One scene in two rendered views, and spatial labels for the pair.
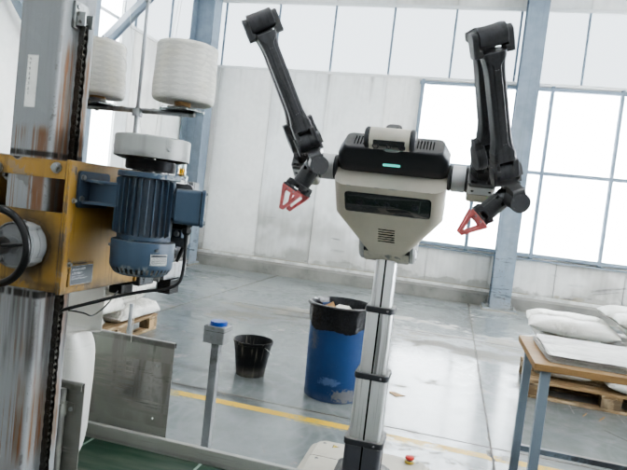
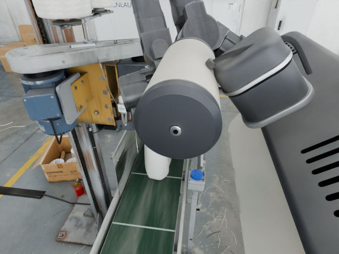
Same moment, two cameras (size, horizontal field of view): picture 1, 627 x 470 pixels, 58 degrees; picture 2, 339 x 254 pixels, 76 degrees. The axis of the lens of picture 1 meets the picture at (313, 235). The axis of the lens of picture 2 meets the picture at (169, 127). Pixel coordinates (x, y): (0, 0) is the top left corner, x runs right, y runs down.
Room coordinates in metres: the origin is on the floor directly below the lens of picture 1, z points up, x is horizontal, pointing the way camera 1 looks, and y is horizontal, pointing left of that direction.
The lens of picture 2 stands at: (1.79, -0.42, 1.63)
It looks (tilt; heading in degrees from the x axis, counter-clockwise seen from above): 35 degrees down; 84
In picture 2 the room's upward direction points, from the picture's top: straight up
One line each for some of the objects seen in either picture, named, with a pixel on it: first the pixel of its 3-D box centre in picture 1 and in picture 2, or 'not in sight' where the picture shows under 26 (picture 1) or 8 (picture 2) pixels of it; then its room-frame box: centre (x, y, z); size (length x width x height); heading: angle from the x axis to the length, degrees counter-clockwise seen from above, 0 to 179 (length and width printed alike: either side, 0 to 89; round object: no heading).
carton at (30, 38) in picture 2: not in sight; (42, 40); (-0.34, 4.51, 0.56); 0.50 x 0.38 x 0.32; 68
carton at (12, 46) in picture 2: not in sight; (18, 56); (-0.96, 4.59, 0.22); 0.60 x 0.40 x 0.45; 88
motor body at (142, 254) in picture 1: (145, 223); (52, 103); (1.39, 0.41, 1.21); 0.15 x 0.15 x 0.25
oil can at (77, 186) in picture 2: not in sight; (76, 186); (1.11, 0.93, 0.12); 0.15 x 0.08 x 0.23; 76
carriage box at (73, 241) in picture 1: (67, 222); (86, 85); (1.48, 0.64, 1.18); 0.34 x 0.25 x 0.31; 166
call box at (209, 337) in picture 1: (217, 333); (196, 179); (2.00, 0.30, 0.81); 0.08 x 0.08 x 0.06; 76
